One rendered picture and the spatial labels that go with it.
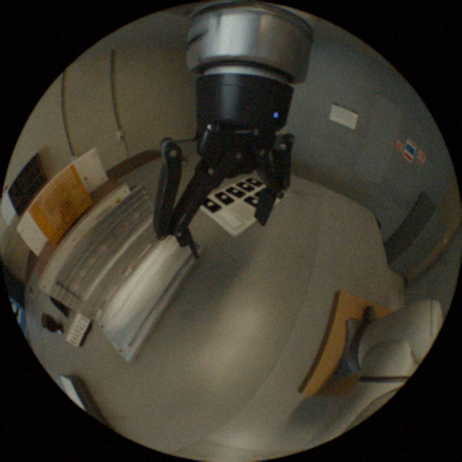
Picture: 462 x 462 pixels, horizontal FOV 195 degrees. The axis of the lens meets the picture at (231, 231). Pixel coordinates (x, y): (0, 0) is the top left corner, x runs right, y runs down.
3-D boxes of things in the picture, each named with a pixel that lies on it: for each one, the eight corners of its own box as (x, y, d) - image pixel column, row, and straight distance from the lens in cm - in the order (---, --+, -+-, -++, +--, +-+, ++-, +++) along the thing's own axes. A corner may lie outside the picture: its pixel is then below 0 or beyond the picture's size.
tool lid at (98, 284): (48, 292, 50) (48, 289, 51) (95, 322, 56) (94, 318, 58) (143, 184, 47) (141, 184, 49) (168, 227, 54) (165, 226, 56)
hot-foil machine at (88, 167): (73, 309, 76) (6, 255, 65) (58, 262, 108) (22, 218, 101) (172, 195, 78) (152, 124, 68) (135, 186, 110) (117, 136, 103)
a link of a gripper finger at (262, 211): (261, 187, 22) (264, 187, 23) (253, 216, 27) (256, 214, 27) (274, 199, 21) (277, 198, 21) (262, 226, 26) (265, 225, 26)
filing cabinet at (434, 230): (402, 279, 327) (448, 229, 301) (385, 268, 282) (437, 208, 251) (399, 259, 353) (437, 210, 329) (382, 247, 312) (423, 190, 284)
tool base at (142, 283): (133, 361, 49) (125, 363, 46) (97, 317, 60) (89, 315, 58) (207, 249, 47) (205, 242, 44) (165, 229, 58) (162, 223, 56)
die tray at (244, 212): (235, 237, 49) (235, 235, 48) (194, 205, 65) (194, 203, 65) (287, 196, 76) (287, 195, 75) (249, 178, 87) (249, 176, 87)
